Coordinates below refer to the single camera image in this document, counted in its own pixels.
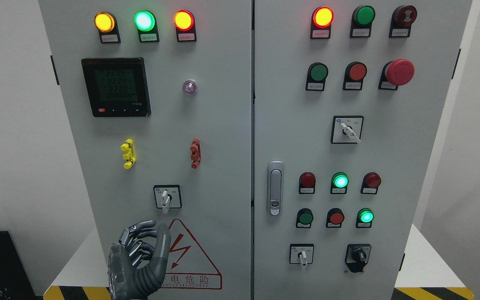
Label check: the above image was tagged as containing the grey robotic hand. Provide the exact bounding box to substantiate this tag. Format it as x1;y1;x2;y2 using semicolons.
108;220;171;300

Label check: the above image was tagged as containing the white rotary selector switch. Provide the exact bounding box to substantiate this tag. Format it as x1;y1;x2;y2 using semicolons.
153;185;183;215

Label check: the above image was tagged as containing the yellow indicator light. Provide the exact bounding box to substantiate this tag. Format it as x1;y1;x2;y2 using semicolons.
95;11;121;44

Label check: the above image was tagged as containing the green lit indicator light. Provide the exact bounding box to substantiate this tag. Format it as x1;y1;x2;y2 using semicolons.
134;10;160;43

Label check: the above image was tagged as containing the red electric hazard sticker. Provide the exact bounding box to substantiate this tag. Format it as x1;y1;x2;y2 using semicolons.
162;218;223;290

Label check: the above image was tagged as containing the yellow terminal connector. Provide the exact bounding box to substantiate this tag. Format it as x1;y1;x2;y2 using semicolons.
120;138;137;170

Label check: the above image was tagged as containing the red terminal connector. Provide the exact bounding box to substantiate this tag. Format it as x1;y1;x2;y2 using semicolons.
189;138;202;169

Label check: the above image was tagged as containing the green push button lower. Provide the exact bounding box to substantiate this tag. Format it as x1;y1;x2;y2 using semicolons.
295;207;314;228

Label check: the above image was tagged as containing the green push button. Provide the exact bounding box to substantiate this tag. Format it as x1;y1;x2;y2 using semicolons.
295;207;314;228
349;5;376;38
305;62;328;92

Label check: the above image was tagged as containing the left grey cabinet door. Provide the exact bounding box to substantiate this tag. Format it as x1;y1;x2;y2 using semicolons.
39;0;252;300

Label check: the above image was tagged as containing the grey cabinet door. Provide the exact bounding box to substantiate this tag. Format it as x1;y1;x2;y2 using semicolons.
39;0;252;300
252;0;472;300

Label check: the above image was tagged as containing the black digital power meter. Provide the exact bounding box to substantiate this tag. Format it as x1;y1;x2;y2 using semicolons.
81;57;152;118

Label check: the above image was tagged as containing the clear white indicator lamp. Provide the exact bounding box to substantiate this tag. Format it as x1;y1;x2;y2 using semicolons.
182;80;198;96

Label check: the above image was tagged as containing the dark red indicator left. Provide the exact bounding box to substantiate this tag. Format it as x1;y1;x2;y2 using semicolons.
298;172;316;194

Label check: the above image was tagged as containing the dark red indicator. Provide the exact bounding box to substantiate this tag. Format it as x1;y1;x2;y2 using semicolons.
298;172;316;194
361;172;382;195

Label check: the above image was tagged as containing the red push button lower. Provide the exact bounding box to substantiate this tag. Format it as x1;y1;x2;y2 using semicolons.
325;207;345;228

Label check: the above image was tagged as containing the red push button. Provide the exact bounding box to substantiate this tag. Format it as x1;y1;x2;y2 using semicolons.
342;61;367;91
325;207;345;228

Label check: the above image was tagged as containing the green lit indicator middle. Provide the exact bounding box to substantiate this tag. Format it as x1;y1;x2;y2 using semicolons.
330;172;349;194

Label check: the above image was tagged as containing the green lit button lower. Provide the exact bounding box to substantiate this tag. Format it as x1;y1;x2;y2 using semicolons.
355;207;375;228

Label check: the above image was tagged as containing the dark red indicator right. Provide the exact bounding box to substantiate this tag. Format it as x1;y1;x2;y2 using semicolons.
361;172;382;195

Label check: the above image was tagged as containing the red lit indicator light left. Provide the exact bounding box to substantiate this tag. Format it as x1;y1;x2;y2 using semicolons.
173;10;197;42

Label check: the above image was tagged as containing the red lit indicator light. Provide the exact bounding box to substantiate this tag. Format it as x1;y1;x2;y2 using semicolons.
310;6;335;40
173;10;197;42

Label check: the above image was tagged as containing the green push button middle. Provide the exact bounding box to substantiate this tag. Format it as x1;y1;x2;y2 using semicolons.
305;62;328;92

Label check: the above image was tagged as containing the right grey cabinet door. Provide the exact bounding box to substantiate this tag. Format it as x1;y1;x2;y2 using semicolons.
252;0;472;300

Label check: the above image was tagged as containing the white platform with hazard stripes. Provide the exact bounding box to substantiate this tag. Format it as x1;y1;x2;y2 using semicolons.
43;226;474;300

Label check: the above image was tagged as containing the red push button middle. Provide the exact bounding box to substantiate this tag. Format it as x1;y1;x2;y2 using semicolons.
342;61;367;91

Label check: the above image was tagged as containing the red lit indicator light right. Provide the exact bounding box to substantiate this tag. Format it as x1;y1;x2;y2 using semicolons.
310;6;335;40

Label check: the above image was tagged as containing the red emergency stop button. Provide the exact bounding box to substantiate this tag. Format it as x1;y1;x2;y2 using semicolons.
378;59;415;91

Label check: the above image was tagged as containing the green push button top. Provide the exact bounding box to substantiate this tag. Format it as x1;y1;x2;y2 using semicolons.
349;5;376;38

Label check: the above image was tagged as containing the dark red buzzer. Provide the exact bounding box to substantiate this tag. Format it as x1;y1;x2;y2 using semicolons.
389;5;418;38

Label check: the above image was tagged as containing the white selector switch lower right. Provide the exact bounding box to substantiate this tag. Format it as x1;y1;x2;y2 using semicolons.
289;243;315;266

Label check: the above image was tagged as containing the silver door lock handle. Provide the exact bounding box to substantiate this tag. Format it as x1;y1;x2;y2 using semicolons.
267;161;284;216

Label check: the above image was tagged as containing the black rotary knob switch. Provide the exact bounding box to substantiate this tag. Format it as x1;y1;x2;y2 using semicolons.
344;244;371;273

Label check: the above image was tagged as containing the white selector switch upper right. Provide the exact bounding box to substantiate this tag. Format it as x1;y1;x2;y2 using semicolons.
331;115;364;144

